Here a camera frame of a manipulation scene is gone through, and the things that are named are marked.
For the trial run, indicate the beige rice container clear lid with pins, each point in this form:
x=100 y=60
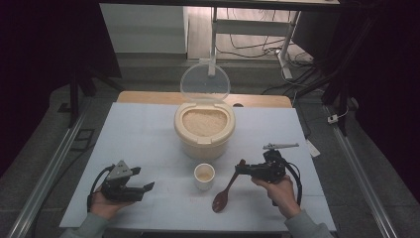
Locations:
x=204 y=147

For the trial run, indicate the aluminium rail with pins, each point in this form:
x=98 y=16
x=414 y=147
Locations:
x=360 y=172
x=49 y=175

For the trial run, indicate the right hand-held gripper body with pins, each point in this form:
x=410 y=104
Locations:
x=269 y=167

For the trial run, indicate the person's right hand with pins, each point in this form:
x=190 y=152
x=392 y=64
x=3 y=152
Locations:
x=280 y=195

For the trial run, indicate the brown wooden spoon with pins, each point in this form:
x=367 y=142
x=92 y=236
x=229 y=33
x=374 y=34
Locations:
x=220 y=201

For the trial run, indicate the black table grommet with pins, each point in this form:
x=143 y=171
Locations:
x=237 y=105

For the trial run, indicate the black metal stand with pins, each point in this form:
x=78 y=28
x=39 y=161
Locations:
x=74 y=95

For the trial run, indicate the white paper label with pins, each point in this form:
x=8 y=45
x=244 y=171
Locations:
x=313 y=148

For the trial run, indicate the white table mat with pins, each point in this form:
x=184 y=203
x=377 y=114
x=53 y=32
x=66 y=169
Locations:
x=138 y=139

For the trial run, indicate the small rice portion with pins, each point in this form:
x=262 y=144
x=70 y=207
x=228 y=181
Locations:
x=204 y=177

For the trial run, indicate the white cabinet panel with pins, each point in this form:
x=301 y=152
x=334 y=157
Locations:
x=143 y=28

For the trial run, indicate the white cup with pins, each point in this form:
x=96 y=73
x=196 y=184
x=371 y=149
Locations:
x=204 y=184

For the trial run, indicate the person's left hand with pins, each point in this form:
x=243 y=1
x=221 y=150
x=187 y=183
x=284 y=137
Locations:
x=105 y=207

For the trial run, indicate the white desk frame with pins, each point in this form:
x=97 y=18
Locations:
x=252 y=27

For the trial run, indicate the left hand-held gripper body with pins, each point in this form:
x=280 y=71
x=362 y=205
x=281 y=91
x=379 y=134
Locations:
x=115 y=191

